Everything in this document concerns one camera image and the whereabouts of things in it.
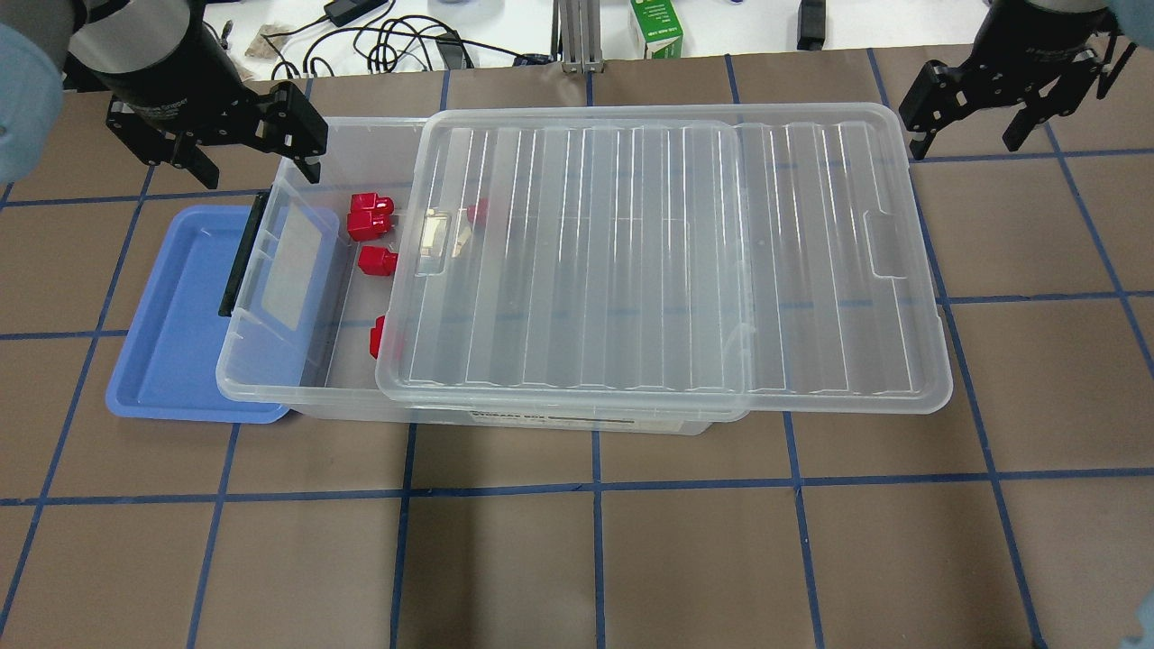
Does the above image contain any aluminium frame post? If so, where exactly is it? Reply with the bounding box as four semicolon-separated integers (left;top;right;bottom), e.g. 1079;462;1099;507
550;0;604;74

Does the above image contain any clear plastic storage box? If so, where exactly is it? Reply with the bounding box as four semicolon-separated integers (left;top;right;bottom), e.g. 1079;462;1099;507
213;115;741;435

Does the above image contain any red toy block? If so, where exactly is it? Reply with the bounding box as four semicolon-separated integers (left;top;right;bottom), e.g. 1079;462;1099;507
357;245;398;277
346;209;394;243
370;315;385;359
466;197;488;227
350;192;395;215

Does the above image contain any black power adapter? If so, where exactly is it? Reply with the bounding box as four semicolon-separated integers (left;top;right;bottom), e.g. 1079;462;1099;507
323;0;390;28

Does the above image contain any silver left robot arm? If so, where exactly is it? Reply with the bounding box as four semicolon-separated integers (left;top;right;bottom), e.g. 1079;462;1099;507
1;1;328;189

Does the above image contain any clear plastic box lid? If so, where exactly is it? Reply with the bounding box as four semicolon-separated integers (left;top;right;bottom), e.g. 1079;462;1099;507
376;102;953;415

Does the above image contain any green white carton box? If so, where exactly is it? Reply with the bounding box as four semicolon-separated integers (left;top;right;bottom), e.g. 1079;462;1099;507
627;0;685;60

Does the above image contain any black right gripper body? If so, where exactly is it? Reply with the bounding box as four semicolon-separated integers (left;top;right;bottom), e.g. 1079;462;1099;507
956;12;1121;111

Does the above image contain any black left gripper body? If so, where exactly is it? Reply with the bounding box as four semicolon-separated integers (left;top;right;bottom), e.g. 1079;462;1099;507
95;36;276;152

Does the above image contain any blue plastic tray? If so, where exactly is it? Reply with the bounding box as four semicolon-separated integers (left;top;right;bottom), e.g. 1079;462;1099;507
105;206;289;425

